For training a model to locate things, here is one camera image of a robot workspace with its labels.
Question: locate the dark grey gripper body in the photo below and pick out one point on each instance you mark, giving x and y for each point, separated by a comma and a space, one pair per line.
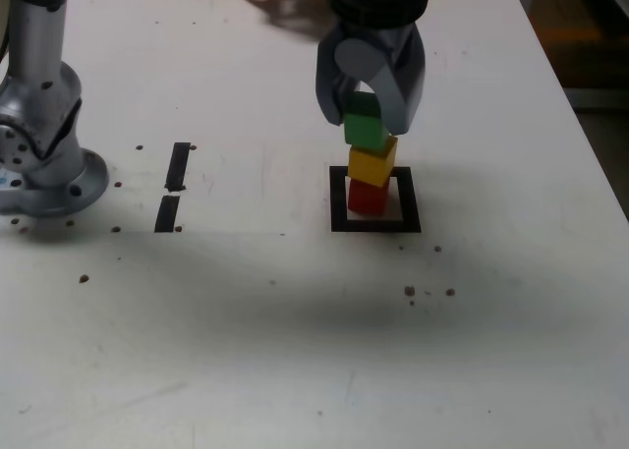
378, 32

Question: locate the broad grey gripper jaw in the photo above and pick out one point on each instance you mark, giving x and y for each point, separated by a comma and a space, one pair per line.
405, 90

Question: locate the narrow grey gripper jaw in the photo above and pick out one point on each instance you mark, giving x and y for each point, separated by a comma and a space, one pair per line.
326, 90

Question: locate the green cube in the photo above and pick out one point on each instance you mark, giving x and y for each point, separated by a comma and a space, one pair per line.
363, 132

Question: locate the yellow cube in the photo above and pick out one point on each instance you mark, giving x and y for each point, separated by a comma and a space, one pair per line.
371, 166

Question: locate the red cube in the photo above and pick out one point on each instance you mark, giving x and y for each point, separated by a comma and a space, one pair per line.
366, 198

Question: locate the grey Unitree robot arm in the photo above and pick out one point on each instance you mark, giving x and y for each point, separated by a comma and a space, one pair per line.
44, 125

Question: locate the black tape square outline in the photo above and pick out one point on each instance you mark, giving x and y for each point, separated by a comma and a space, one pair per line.
338, 203

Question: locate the black tape strip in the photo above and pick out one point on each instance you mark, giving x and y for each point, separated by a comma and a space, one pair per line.
177, 166

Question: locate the grey metal bar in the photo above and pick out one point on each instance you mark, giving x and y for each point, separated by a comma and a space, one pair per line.
597, 97

